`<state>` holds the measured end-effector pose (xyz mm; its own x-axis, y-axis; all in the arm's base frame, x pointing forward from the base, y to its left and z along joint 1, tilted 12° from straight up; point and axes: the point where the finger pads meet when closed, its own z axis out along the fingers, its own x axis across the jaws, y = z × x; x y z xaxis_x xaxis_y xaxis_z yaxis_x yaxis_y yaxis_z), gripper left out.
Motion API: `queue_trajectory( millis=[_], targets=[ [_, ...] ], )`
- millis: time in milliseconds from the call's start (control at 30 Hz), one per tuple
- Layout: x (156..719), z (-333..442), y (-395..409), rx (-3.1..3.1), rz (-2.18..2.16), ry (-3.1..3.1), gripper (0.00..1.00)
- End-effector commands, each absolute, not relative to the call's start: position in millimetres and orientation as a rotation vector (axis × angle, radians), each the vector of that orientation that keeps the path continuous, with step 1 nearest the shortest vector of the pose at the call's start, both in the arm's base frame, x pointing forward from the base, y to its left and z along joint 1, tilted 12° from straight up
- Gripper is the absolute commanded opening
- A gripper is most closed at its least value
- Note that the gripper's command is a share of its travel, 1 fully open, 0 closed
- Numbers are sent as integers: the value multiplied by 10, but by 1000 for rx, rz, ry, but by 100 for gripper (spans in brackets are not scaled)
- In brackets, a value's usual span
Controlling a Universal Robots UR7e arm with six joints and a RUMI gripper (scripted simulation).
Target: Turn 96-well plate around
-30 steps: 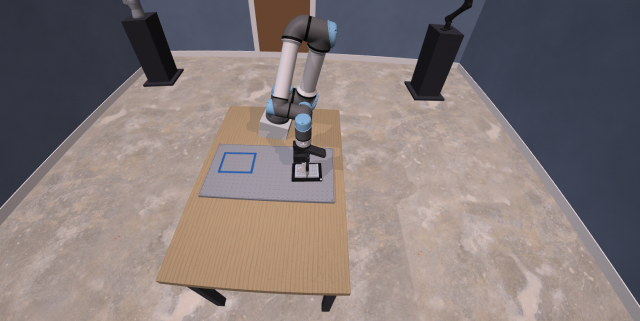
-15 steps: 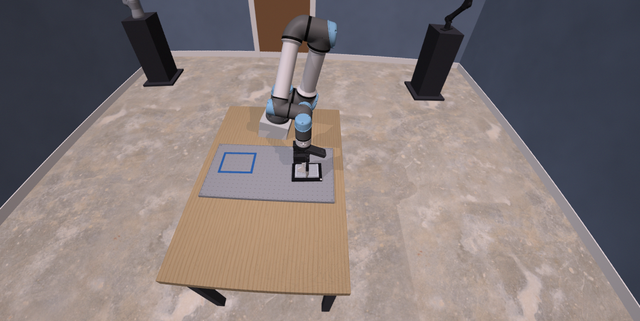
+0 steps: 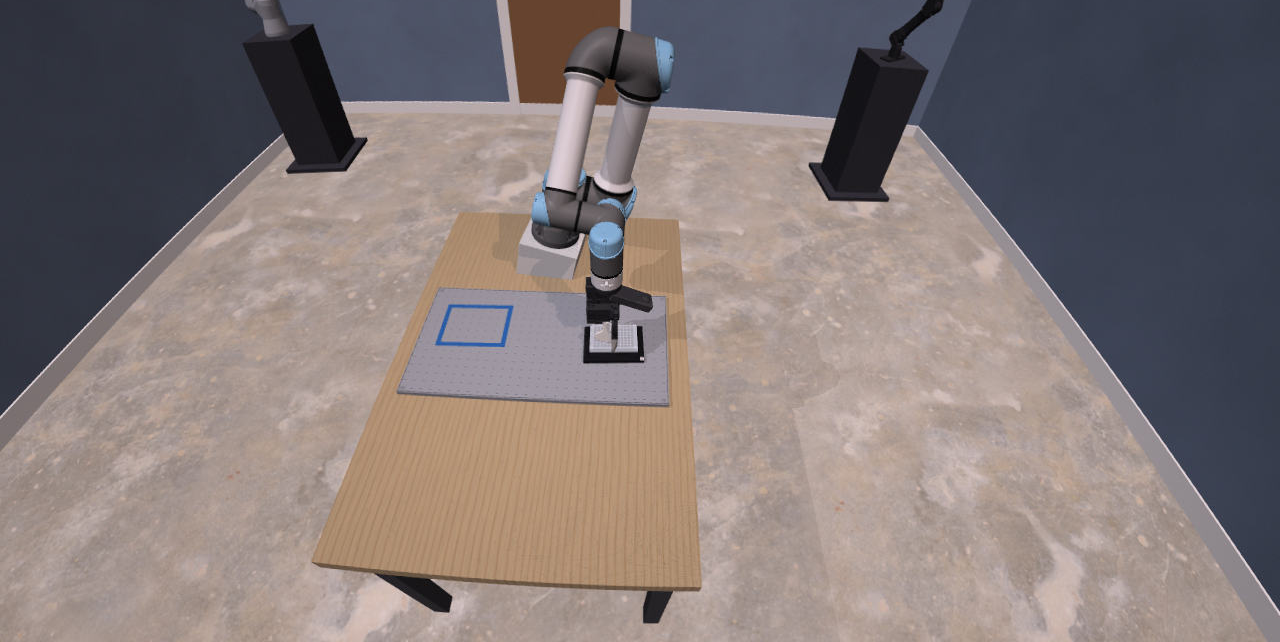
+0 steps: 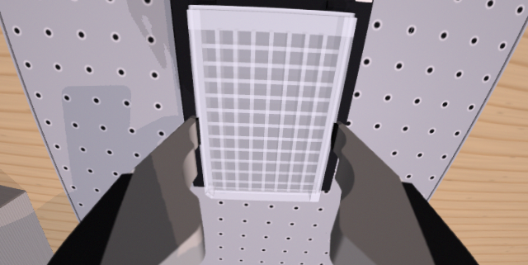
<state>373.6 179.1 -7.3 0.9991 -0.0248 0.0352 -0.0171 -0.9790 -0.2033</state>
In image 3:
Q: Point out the blue tape outline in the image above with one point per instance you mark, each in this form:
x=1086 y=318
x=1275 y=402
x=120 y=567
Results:
x=504 y=336

